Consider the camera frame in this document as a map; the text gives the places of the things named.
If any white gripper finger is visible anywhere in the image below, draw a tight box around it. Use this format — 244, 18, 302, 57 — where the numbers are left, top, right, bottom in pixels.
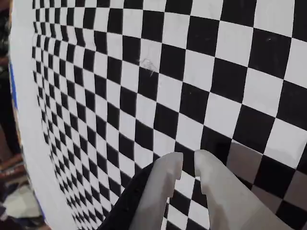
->
97, 151, 184, 230
194, 149, 292, 230

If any black white checkered cloth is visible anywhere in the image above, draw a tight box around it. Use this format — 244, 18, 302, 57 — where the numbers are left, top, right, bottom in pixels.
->
8, 0, 307, 230

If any light wooden bookshelf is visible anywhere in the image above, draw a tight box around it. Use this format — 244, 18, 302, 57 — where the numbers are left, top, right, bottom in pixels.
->
0, 148, 46, 230

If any blue tape strip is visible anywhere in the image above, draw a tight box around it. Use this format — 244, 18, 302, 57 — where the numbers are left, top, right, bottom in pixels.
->
9, 62, 20, 114

